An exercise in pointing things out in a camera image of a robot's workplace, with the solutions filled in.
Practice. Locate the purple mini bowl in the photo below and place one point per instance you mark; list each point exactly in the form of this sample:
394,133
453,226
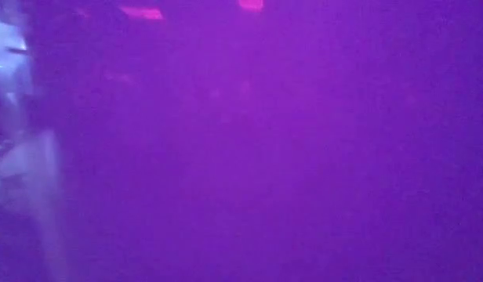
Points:
265,156

